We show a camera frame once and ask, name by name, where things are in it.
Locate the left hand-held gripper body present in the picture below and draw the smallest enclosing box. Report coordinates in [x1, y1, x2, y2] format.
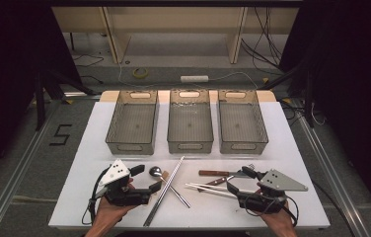
[96, 159, 152, 207]

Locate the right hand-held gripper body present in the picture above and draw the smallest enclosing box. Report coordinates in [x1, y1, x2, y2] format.
[237, 168, 309, 215]

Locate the metal chopstick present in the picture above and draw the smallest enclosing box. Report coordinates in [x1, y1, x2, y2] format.
[143, 155, 184, 227]
[145, 156, 186, 227]

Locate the white chopstick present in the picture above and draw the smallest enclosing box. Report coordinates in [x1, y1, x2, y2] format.
[188, 182, 257, 195]
[185, 184, 241, 199]

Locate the wooden handle knife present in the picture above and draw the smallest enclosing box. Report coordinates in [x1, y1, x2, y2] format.
[198, 169, 253, 179]

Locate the smoky clear plastic bin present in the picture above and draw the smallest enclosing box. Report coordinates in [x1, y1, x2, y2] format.
[105, 90, 160, 156]
[217, 89, 269, 155]
[167, 89, 215, 155]

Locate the person's right hand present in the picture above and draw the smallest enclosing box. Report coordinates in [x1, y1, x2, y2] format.
[260, 200, 298, 231]

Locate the person's left hand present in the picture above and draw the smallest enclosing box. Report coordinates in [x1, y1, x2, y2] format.
[93, 197, 137, 228]

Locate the black metal stand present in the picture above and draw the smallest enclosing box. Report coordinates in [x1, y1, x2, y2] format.
[259, 58, 316, 127]
[34, 70, 99, 131]

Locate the yellow tape roll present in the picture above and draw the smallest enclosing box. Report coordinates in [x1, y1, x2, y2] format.
[132, 67, 149, 79]

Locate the white power strip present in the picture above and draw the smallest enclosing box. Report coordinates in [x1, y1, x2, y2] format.
[180, 75, 210, 84]

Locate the dark curtain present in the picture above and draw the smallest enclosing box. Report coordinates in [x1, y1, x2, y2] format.
[0, 0, 83, 192]
[278, 0, 371, 228]

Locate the light wooden shelf unit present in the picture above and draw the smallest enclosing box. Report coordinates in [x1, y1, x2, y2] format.
[51, 6, 300, 65]

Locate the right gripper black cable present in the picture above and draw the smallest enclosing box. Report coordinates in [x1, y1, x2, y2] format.
[242, 194, 300, 228]

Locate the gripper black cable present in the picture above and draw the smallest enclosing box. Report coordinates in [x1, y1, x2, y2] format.
[242, 194, 300, 228]
[81, 166, 109, 226]

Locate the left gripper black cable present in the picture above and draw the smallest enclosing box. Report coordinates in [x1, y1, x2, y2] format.
[81, 166, 109, 226]

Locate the aluminium floor rail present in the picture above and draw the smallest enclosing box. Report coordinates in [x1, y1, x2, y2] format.
[0, 98, 63, 237]
[291, 98, 371, 237]

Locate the white floor cable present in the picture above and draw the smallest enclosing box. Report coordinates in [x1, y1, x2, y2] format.
[117, 62, 260, 90]

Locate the thin black floor cable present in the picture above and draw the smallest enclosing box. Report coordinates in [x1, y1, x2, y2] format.
[73, 53, 105, 85]

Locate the bundle of black cables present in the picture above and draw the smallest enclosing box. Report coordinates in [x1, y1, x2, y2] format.
[241, 6, 285, 70]

